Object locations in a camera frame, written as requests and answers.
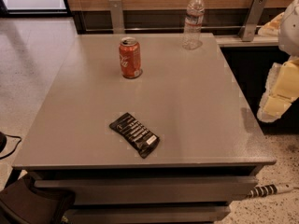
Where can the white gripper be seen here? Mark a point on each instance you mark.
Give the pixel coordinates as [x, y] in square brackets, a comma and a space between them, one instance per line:
[290, 28]

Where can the clear plastic water bottle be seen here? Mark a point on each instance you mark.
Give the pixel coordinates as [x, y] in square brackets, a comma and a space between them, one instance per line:
[193, 24]

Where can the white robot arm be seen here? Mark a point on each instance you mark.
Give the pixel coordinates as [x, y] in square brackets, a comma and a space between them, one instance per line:
[285, 27]

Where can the black rxbar chocolate wrapper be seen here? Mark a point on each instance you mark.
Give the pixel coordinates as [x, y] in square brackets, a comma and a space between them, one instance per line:
[143, 140]

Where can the grey drawer cabinet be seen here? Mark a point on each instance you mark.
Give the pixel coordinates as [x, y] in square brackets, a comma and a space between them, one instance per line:
[211, 146]

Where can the red coca-cola can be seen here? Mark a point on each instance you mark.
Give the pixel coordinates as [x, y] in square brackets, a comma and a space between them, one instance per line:
[130, 57]

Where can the dark brown chair seat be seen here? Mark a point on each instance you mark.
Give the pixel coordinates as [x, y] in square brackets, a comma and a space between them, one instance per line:
[22, 203]

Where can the right metal wall bracket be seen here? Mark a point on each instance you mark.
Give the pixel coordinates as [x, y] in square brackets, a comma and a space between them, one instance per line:
[248, 29]

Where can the metal wall bracket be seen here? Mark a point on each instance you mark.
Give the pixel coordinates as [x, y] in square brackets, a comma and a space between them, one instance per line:
[116, 13]
[248, 29]

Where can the left metal wall bracket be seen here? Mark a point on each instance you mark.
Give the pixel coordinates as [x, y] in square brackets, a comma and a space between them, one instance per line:
[116, 13]

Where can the metal rail along wall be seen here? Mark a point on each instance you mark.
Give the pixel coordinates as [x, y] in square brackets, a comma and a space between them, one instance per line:
[163, 30]

